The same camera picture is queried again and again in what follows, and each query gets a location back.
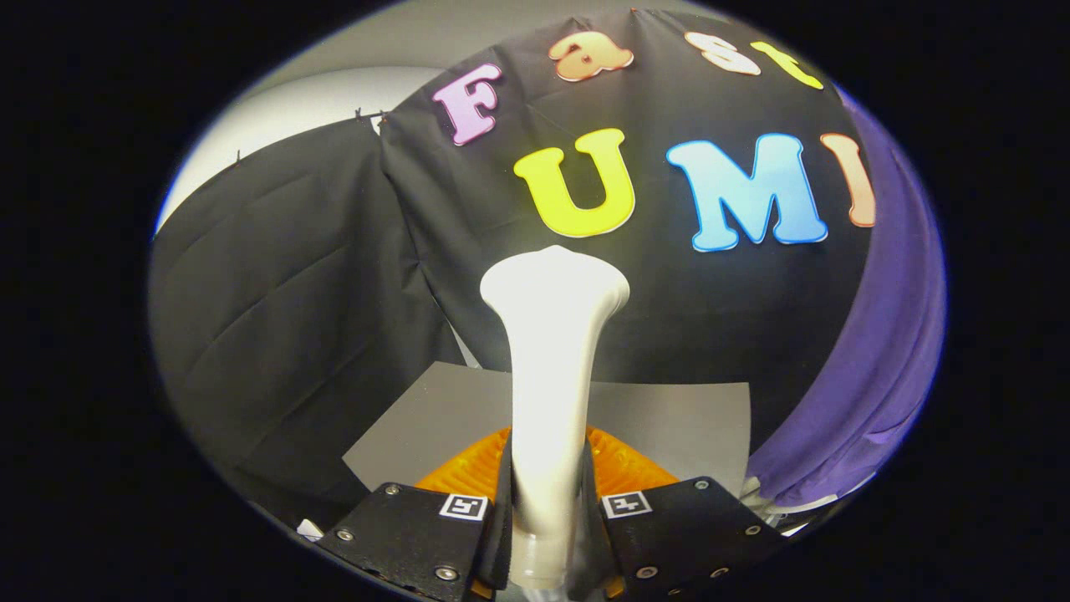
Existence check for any grey drawer cabinet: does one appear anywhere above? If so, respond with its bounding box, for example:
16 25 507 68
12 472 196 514
343 361 752 496

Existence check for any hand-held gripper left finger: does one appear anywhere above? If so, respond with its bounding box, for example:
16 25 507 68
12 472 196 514
316 426 512 602

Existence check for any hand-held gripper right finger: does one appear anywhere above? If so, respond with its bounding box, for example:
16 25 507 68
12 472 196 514
581 426 787 602

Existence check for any purple corduroy jacket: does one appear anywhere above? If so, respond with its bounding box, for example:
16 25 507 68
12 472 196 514
746 88 948 509

